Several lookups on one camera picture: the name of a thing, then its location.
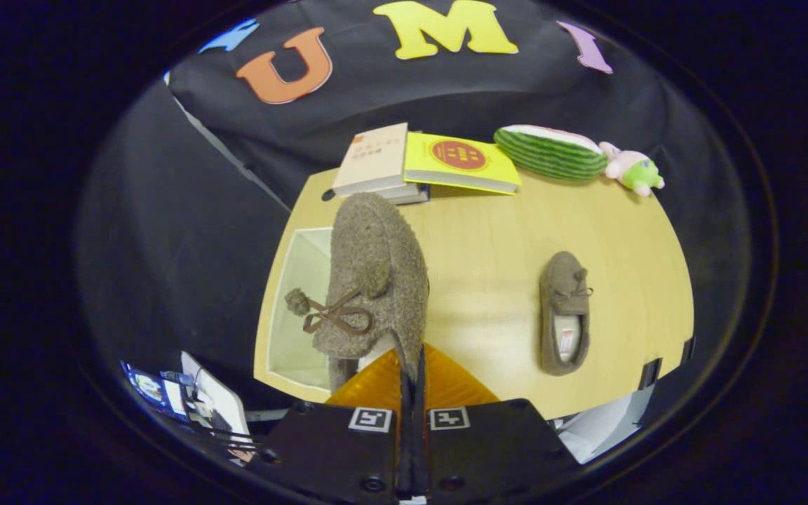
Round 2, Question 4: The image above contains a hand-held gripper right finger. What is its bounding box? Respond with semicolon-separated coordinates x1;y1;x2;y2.
415;344;580;502

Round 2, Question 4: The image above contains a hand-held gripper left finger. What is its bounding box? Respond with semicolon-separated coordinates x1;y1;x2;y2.
257;347;412;502

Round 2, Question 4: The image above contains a grey fabric storage box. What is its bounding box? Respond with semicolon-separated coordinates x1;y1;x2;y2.
266;227;338;391

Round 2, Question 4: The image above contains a brown fuzzy shoe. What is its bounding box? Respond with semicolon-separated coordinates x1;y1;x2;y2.
285;192;430;393
539;251;594;377

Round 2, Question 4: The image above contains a white sheet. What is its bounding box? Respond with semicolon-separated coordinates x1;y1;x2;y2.
180;351;252;457

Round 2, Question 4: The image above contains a blue printed package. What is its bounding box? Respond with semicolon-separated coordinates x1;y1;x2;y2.
122;361;194;422

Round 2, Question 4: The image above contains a dark blue book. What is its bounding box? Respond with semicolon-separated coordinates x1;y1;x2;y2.
393;184;431;206

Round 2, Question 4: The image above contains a black backdrop cloth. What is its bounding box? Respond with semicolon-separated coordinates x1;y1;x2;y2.
78;0;748;429

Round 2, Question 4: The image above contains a yellow book with red circle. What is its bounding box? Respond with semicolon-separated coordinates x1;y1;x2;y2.
404;132;522;195

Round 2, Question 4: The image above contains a watermelon slice plush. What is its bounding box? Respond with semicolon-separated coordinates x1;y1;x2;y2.
493;125;610;183

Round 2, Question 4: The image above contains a beige cover book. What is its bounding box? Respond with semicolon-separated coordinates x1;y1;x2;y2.
332;123;410;197

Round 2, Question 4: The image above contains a pink and green plush toy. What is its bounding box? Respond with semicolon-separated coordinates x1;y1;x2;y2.
599;142;666;197

